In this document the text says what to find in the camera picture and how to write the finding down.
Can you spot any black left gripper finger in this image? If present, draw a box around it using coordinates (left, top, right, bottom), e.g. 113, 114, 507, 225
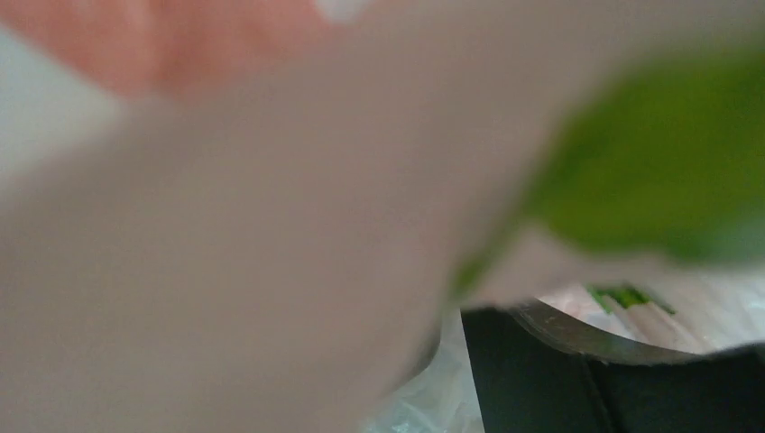
462, 300, 764, 432

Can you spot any green fake fruit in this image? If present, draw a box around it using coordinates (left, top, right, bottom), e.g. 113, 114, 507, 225
450, 45, 764, 298

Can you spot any pink plastic bag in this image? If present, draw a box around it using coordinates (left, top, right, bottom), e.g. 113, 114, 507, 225
1, 1, 764, 432

